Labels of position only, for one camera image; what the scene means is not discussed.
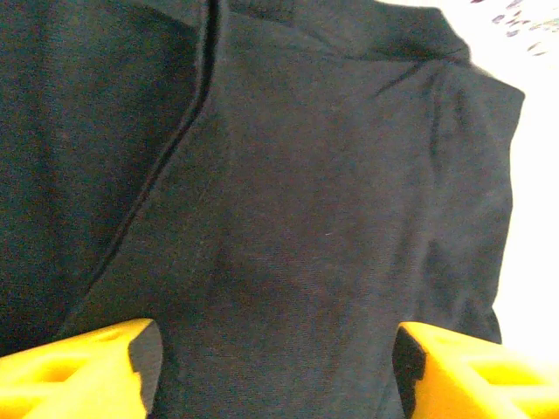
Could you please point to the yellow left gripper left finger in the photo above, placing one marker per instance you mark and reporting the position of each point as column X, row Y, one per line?
column 70, row 379

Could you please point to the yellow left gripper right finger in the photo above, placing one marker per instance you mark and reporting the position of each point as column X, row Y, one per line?
column 485, row 384

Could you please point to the black t-shirt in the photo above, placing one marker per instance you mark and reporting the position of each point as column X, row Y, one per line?
column 284, row 196

